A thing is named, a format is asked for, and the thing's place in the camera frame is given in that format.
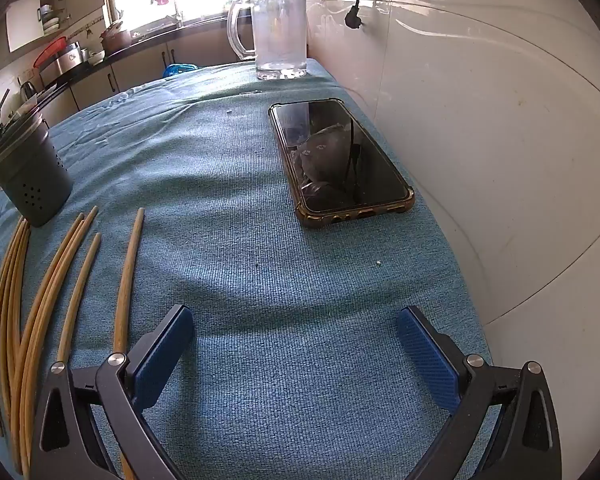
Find blue table cloth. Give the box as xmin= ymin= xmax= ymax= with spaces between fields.
xmin=0 ymin=57 xmax=496 ymax=480

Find steel cooking pot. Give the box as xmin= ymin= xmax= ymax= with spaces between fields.
xmin=40 ymin=44 xmax=88 ymax=88

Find bunch of wooden chopsticks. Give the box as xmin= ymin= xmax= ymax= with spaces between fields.
xmin=0 ymin=206 xmax=146 ymax=480

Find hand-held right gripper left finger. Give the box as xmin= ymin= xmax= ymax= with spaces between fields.
xmin=30 ymin=304 xmax=196 ymax=480

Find red pot lid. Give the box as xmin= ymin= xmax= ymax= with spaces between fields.
xmin=32 ymin=37 xmax=68 ymax=68

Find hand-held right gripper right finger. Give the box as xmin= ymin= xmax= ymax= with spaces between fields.
xmin=396 ymin=305 xmax=563 ymax=480

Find dark perforated utensil holder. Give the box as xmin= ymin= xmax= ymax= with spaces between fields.
xmin=0 ymin=112 xmax=74 ymax=228

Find blue plastic bag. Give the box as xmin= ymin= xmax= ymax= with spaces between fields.
xmin=161 ymin=62 xmax=199 ymax=80

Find clear glass pitcher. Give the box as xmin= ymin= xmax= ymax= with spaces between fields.
xmin=226 ymin=0 xmax=309 ymax=81

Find brown clay pot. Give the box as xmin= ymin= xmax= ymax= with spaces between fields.
xmin=100 ymin=22 xmax=133 ymax=56

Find stacked dishes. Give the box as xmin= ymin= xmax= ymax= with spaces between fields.
xmin=37 ymin=4 xmax=61 ymax=31

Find white base kitchen cabinets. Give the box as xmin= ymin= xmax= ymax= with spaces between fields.
xmin=40 ymin=35 xmax=253 ymax=111

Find white wall cabinet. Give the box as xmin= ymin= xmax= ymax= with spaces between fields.
xmin=5 ymin=0 xmax=106 ymax=53

